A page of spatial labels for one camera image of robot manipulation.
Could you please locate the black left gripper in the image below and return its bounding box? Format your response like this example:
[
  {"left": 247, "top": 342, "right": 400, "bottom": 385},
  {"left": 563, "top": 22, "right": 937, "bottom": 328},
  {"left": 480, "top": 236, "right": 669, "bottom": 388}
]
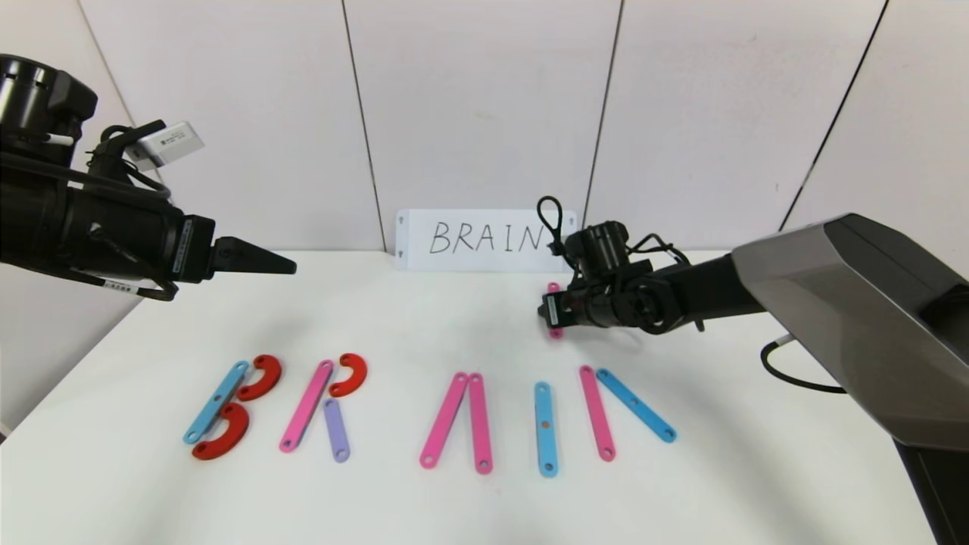
[{"left": 63, "top": 185, "right": 298, "bottom": 284}]

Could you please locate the red half-ring piece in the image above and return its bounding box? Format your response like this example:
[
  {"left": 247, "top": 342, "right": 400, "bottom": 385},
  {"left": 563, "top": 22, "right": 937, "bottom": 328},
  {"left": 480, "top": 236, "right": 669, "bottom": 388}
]
[
  {"left": 329, "top": 353, "right": 369, "bottom": 398},
  {"left": 237, "top": 355, "right": 282, "bottom": 402},
  {"left": 192, "top": 403, "right": 250, "bottom": 461}
]

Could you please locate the purple short bar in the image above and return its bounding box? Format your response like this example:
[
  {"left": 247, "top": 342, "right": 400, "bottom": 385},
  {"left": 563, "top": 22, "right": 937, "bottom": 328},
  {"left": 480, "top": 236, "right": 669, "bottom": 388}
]
[{"left": 323, "top": 399, "right": 351, "bottom": 463}]

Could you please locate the light blue three-hole bar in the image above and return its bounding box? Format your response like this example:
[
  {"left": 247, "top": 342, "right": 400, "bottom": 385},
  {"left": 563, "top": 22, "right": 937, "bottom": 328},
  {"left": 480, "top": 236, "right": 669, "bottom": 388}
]
[
  {"left": 183, "top": 361, "right": 250, "bottom": 445},
  {"left": 534, "top": 381, "right": 559, "bottom": 478},
  {"left": 596, "top": 368, "right": 677, "bottom": 444}
]

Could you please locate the white sign reading BRAIN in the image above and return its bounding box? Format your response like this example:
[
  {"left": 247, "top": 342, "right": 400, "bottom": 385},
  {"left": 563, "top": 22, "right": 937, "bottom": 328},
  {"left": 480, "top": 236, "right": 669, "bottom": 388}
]
[{"left": 396, "top": 210, "right": 578, "bottom": 273}]

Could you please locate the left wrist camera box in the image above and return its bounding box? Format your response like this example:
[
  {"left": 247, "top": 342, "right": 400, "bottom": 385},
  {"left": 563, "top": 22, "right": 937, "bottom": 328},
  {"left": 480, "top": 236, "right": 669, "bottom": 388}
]
[{"left": 125, "top": 121, "right": 205, "bottom": 171}]

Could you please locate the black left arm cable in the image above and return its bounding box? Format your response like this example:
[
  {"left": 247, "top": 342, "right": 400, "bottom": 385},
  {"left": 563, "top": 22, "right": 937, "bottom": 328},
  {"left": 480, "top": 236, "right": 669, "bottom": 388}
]
[{"left": 0, "top": 125, "right": 171, "bottom": 201}]

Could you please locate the black looped right arm cable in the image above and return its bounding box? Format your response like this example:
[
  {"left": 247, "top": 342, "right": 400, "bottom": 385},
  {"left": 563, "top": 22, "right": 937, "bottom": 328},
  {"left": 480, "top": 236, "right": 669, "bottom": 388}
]
[{"left": 536, "top": 195, "right": 691, "bottom": 267}]

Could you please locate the black right arm base cable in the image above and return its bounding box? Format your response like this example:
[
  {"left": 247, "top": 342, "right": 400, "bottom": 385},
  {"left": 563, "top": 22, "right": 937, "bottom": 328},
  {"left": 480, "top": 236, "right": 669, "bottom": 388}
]
[{"left": 759, "top": 337, "right": 849, "bottom": 394}]

